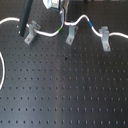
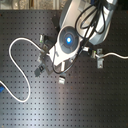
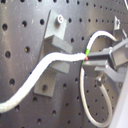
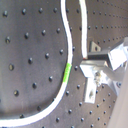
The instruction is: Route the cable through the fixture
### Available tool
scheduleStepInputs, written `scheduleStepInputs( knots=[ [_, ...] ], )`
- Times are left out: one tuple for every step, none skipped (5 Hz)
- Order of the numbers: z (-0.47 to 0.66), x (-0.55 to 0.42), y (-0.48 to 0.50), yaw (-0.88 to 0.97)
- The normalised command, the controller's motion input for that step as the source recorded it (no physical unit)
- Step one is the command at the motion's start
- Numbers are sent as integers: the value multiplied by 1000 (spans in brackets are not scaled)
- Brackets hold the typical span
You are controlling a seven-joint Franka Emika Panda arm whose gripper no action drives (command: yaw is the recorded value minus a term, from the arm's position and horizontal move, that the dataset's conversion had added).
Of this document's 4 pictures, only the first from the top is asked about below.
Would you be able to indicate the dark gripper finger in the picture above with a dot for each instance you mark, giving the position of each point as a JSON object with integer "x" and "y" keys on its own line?
{"x": 63, "y": 15}

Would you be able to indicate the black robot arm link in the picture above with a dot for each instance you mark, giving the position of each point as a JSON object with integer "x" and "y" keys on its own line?
{"x": 24, "y": 16}

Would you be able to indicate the right grey cable clip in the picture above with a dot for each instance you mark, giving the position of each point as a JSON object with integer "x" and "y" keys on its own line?
{"x": 105, "y": 38}

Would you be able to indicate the left grey cable clip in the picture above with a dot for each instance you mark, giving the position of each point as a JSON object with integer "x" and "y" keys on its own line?
{"x": 33, "y": 26}

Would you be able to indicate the middle grey cable clip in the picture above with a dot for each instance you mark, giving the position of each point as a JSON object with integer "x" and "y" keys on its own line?
{"x": 72, "y": 33}

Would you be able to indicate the grey cable clip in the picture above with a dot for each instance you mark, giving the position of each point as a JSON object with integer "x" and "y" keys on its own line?
{"x": 72, "y": 33}
{"x": 33, "y": 26}
{"x": 105, "y": 38}

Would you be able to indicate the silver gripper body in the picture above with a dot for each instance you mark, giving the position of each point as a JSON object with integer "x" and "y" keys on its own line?
{"x": 55, "y": 4}

